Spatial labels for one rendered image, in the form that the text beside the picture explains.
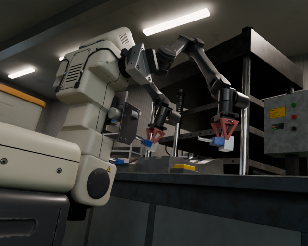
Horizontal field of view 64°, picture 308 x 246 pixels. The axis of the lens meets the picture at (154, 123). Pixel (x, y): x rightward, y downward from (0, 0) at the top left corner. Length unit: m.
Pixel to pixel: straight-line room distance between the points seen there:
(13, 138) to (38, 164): 0.07
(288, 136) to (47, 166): 1.51
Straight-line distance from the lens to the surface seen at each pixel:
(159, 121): 1.29
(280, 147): 1.80
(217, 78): 1.06
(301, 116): 1.80
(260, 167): 2.03
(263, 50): 2.18
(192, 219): 0.95
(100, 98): 0.95
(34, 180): 0.57
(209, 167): 1.30
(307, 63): 5.37
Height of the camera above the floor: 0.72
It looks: 16 degrees up
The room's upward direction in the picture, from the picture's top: 8 degrees clockwise
